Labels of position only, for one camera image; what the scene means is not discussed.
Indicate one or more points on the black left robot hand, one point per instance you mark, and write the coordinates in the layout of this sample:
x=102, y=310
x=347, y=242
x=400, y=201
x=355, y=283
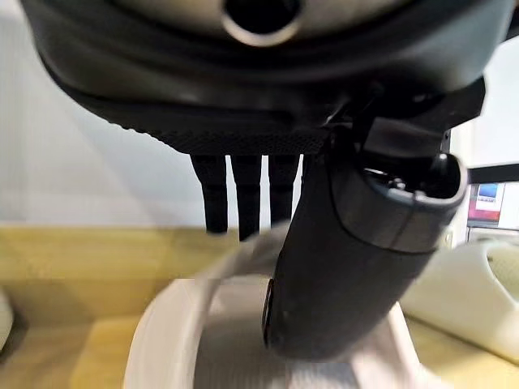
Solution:
x=227, y=81

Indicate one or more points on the pale pink slipper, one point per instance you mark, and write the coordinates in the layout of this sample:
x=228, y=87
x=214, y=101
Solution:
x=178, y=324

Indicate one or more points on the computer monitor screen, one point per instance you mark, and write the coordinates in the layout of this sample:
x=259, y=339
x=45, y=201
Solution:
x=487, y=198

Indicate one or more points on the cream slipper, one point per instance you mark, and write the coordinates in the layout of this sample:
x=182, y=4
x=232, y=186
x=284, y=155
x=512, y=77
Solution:
x=458, y=283

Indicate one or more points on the white slipper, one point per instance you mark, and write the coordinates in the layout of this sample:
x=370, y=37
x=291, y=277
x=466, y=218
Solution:
x=5, y=320

